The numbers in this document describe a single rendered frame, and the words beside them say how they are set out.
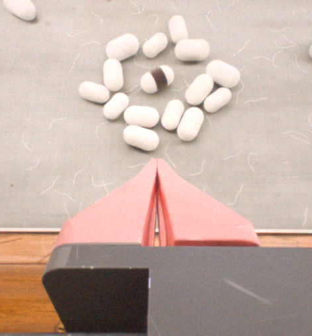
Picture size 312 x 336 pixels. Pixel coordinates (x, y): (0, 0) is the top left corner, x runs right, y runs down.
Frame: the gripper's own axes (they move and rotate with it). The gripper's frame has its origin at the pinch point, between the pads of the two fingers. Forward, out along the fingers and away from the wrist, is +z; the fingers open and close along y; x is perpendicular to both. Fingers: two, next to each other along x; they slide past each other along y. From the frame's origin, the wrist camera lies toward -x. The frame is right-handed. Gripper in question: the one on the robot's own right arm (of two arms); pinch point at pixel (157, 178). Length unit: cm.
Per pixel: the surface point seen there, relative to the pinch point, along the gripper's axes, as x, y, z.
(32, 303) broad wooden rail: 12.4, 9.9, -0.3
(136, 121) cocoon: 2.7, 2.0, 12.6
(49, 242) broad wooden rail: 10.7, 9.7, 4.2
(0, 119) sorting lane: 3.3, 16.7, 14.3
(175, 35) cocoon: -3.9, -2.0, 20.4
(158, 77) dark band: -0.8, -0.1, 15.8
